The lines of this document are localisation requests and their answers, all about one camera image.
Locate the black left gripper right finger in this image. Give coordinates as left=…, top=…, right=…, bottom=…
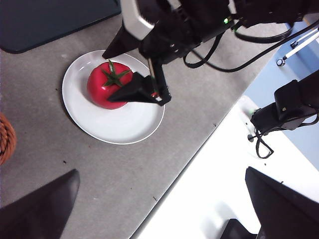
left=245, top=166, right=319, bottom=239

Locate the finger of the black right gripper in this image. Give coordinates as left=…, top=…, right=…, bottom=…
left=107, top=72, right=157, bottom=104
left=102, top=24, right=143, bottom=60

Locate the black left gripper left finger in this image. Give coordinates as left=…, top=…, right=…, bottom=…
left=0, top=169, right=81, bottom=239

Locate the red tomato with green calyx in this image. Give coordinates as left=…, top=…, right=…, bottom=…
left=86, top=59, right=134, bottom=111

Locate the grey round plate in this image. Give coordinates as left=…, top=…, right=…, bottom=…
left=61, top=49, right=165, bottom=145

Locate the black rectangular tray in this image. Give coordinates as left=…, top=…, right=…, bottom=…
left=0, top=0, right=122, bottom=54

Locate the brown wicker basket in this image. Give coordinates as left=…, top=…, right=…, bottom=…
left=0, top=112, right=17, bottom=165

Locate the white rod stand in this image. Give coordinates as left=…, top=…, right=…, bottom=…
left=276, top=24, right=319, bottom=67

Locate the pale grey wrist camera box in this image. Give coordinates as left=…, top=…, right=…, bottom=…
left=120, top=0, right=160, bottom=41

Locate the long black gripper cable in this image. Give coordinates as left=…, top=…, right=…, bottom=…
left=183, top=19, right=319, bottom=74

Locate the black looped base cable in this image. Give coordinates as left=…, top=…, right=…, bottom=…
left=253, top=129, right=275, bottom=159

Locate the short black arm cable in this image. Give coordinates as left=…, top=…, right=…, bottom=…
left=233, top=19, right=294, bottom=45

